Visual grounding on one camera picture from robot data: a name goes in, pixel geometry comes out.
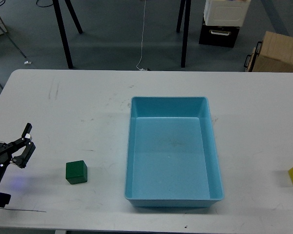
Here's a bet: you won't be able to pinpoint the green wooden block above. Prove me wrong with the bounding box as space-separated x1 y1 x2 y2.
65 160 88 185

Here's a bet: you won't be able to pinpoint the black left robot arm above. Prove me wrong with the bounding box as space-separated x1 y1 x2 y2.
0 123 36 208

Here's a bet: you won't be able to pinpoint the black storage box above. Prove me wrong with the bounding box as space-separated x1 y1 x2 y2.
199 19 240 48

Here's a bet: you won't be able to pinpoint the black stand left legs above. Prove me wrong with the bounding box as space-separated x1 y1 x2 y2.
52 0 83 69

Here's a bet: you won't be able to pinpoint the black stand legs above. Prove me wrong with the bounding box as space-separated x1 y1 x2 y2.
52 0 83 69
176 0 191 68

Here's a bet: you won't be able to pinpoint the blue plastic bin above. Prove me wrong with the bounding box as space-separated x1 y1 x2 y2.
125 97 224 208

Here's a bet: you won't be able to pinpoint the black stand right legs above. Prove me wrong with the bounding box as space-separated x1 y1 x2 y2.
176 0 191 68

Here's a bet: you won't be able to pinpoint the white storage crate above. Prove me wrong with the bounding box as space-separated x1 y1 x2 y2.
204 0 251 27

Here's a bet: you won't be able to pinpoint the thin black wire on table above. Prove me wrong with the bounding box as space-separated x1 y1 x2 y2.
2 207 47 213

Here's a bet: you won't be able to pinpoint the white cable on floor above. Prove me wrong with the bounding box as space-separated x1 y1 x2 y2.
136 0 148 72

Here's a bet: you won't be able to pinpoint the cardboard box with handles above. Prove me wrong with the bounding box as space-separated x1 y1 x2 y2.
244 31 293 73

